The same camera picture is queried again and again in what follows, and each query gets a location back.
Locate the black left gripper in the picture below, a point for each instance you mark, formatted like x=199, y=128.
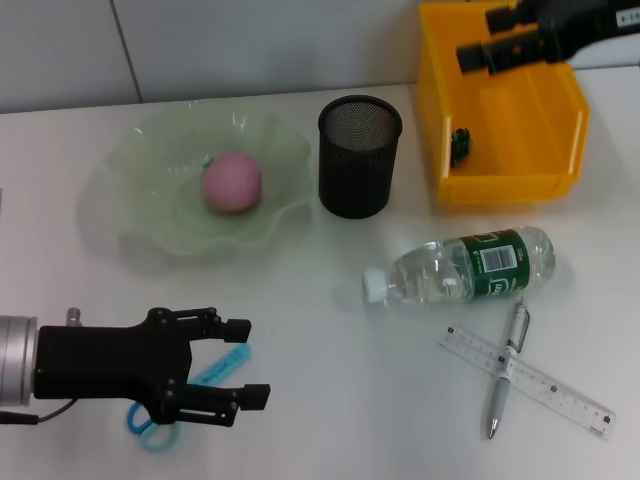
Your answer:
x=100, y=362

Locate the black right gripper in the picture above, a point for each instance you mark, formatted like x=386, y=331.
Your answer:
x=585, y=25

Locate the blue scissors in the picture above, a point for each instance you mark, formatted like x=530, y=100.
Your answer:
x=225, y=365

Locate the green plastic wrapper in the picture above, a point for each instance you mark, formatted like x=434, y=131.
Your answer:
x=461, y=145

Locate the pink peach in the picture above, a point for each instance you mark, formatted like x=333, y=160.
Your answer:
x=232, y=182

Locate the clear water bottle green label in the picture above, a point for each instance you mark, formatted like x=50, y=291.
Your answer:
x=425, y=272

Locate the black mesh pen holder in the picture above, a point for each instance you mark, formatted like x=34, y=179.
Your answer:
x=357, y=170

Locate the green glass fruit plate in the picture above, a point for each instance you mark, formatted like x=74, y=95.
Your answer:
x=150, y=165

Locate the silver ballpoint pen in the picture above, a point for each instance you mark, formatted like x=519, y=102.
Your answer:
x=500, y=400

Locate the clear plastic ruler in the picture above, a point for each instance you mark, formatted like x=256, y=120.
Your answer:
x=567, y=397

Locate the yellow plastic bin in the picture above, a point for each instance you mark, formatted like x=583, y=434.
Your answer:
x=525, y=140

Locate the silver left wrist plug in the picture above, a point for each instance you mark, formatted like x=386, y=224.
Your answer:
x=74, y=316

